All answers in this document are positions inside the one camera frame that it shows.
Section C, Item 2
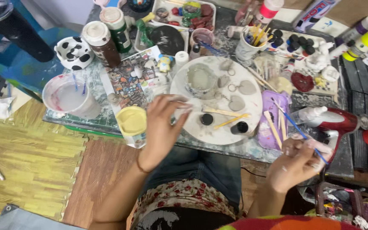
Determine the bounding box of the crumpled white tissue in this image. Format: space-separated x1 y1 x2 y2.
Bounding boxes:
0 97 14 119

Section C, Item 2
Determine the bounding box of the thin wrist bracelet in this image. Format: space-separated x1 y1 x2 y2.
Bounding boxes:
135 153 153 175

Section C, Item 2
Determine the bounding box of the white tray of clay pieces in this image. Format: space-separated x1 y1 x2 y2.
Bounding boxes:
151 0 217 33

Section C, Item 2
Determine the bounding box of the purple paint tray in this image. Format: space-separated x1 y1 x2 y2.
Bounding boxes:
256 90 290 151

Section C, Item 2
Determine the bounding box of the black tumbler with clear lid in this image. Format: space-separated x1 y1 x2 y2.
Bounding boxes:
0 0 55 63

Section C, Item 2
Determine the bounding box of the small black bottle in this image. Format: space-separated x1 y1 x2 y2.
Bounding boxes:
230 121 249 135

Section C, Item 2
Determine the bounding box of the cow print ceramic bowl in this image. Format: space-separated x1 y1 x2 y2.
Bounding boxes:
54 36 95 71

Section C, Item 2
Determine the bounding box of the white cup of brushes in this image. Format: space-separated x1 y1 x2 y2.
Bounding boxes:
235 25 274 62

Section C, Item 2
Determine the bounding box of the red hair dryer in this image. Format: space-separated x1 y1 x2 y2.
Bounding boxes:
289 106 368 164

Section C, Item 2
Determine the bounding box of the white bucket of water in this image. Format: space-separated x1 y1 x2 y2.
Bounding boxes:
42 73 102 119

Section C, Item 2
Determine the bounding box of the white bottle with purple band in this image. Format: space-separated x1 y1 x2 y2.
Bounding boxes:
335 16 368 45

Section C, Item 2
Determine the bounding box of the white round work board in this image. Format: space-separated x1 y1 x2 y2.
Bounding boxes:
170 56 264 146

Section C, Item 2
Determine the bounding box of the red heart dish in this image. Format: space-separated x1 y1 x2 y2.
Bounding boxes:
291 72 315 93

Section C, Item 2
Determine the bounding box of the person's right hand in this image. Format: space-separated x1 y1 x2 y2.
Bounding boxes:
265 134 334 195

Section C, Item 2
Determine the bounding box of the white plaster figurine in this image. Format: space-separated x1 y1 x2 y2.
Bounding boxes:
305 41 335 73

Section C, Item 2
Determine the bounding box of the green cutting mat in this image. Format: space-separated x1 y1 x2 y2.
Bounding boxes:
43 105 124 138

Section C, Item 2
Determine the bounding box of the small white paint tube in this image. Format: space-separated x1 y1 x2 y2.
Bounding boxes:
281 59 296 81

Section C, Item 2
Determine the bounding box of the white bottle with pink label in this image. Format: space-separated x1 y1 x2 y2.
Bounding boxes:
256 0 284 25

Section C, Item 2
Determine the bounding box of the brown paint bottle white cap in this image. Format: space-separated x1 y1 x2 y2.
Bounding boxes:
81 21 121 68

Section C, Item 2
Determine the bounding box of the blue thin paintbrush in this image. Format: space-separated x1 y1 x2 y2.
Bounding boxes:
271 97 330 165

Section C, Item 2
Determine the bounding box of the container with yellow lid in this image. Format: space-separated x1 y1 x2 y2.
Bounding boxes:
116 106 148 149

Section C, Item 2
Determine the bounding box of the white and blue glue tube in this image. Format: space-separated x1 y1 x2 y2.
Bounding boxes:
294 0 341 33

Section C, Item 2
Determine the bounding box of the white tray with black disc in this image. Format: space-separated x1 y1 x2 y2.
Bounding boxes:
134 21 190 58

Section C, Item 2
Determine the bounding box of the grey clay cup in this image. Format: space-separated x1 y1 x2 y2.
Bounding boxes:
185 63 218 98

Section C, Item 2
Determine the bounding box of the green paint bottle white cap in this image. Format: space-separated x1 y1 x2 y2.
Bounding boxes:
100 7 133 53

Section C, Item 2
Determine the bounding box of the pink plastic cup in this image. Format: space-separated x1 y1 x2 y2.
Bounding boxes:
189 28 216 60

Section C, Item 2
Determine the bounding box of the bag of craft supplies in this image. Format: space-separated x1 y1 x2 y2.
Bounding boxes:
299 181 368 230

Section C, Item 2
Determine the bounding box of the white bottle with yellow band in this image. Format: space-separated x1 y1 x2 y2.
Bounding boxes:
342 24 368 62

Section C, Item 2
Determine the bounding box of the grey clay heart keychain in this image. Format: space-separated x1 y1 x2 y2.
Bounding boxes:
214 92 246 112
228 80 257 96
217 74 231 89
219 59 236 76

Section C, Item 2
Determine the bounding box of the small white bottle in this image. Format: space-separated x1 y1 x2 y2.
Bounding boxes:
174 51 190 69

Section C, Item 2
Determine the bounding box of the flat wooden stick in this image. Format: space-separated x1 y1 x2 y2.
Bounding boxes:
279 113 288 141
202 106 250 118
263 111 283 150

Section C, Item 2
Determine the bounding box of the blue tool in pink cup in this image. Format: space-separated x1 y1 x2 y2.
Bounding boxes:
199 40 228 58

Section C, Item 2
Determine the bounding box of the black round cap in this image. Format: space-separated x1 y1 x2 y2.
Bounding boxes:
200 113 214 126

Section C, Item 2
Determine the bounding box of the person's lap in jeans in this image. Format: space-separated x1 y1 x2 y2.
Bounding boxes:
139 145 243 214

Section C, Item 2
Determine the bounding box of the person's left hand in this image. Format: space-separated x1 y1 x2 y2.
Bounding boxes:
139 94 193 170

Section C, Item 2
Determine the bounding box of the yellow modelling tool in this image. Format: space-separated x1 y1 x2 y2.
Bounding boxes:
213 113 251 130

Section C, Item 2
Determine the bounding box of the blue plastic chair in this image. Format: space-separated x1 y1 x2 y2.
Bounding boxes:
0 0 80 94

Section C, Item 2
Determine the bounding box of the green clay figurine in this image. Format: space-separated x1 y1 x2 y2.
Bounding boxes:
135 12 156 49

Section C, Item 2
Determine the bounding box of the set of black-capped paint bottles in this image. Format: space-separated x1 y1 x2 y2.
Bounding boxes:
268 29 316 57

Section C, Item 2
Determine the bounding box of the printed picture sheet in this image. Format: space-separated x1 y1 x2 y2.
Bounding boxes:
102 45 172 110

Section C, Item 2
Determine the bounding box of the yellow and blue figurine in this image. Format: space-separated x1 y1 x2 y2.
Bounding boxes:
157 53 174 73

